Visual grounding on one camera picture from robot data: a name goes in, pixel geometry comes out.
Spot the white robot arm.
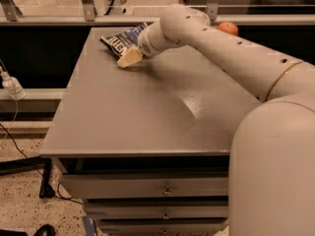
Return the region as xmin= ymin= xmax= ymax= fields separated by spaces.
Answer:
xmin=119 ymin=4 xmax=315 ymax=236

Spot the red apple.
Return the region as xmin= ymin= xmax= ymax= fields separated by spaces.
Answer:
xmin=217 ymin=22 xmax=238 ymax=36

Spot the black object on floor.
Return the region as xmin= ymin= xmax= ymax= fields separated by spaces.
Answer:
xmin=0 ymin=224 xmax=56 ymax=236

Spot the grey drawer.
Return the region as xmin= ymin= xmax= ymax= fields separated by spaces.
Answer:
xmin=85 ymin=200 xmax=228 ymax=219
xmin=61 ymin=173 xmax=228 ymax=199
xmin=98 ymin=219 xmax=227 ymax=235

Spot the black floor cable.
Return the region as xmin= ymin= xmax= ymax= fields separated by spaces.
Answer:
xmin=0 ymin=121 xmax=85 ymax=206

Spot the top grey drawer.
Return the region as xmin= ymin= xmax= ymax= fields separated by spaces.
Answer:
xmin=61 ymin=173 xmax=228 ymax=199

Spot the metal railing bracket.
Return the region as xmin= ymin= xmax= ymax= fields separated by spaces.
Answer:
xmin=81 ymin=0 xmax=96 ymax=22
xmin=206 ymin=0 xmax=220 ymax=21
xmin=0 ymin=0 xmax=23 ymax=22

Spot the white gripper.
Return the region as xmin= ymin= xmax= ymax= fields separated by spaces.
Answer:
xmin=117 ymin=22 xmax=174 ymax=68

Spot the blue chip bag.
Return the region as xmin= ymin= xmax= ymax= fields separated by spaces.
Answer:
xmin=99 ymin=23 xmax=148 ymax=57

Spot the black stand leg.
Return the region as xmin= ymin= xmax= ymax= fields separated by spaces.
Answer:
xmin=0 ymin=156 xmax=55 ymax=199

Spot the middle grey drawer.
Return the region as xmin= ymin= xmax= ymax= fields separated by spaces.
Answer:
xmin=85 ymin=200 xmax=228 ymax=219

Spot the grey drawer cabinet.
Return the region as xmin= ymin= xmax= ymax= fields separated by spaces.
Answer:
xmin=38 ymin=26 xmax=264 ymax=236

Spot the metal railing bracket right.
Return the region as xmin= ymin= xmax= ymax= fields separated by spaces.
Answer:
xmin=206 ymin=0 xmax=220 ymax=21

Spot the bottom grey drawer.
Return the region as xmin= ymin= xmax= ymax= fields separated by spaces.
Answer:
xmin=98 ymin=219 xmax=227 ymax=235

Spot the metal railing bracket far left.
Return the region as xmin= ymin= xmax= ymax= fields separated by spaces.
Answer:
xmin=0 ymin=0 xmax=23 ymax=22

